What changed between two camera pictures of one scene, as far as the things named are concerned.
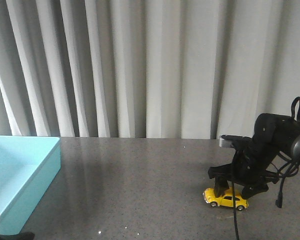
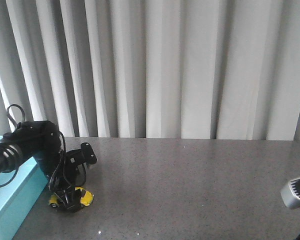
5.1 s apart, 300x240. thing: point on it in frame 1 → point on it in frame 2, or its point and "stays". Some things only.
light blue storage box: x=22 y=168 stays
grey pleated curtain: x=167 y=69 stays
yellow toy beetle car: x=226 y=200 → x=85 y=200
